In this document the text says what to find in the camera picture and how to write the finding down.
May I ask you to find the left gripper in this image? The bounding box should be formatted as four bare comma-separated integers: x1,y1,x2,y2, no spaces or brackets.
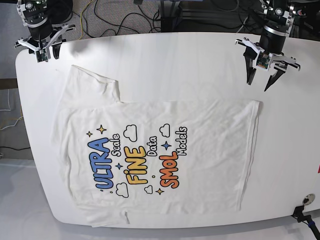
235,35,301,92

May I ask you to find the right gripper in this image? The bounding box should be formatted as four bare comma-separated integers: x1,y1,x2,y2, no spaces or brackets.
14,23,76,60

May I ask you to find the white printed T-shirt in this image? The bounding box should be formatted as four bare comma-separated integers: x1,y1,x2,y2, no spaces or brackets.
51,65,260,227

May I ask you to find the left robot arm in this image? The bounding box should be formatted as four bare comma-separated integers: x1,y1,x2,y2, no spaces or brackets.
235,0,301,91

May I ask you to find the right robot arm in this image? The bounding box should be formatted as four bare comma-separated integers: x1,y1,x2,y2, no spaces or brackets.
14,0,76,63

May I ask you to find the silver table grommet right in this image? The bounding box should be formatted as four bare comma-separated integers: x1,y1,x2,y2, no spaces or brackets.
302,193,316,206

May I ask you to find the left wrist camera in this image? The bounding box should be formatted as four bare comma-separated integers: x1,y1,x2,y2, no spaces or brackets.
254,51,273,71

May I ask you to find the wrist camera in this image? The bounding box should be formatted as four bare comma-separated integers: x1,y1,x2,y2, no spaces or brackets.
254,51,273,71
34,48,50,63

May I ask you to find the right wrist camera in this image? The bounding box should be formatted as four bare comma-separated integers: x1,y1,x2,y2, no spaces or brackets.
34,48,50,63

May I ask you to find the yellow cable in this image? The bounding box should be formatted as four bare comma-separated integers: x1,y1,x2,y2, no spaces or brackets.
79,0,96,41

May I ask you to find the white cable on floor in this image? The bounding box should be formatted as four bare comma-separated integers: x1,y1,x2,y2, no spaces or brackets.
0,88,24,131

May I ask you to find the black metal frame post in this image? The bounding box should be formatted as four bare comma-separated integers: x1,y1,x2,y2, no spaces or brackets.
156,0,182,33

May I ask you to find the black clamp with cable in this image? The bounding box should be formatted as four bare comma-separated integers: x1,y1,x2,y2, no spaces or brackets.
291,205,320,240

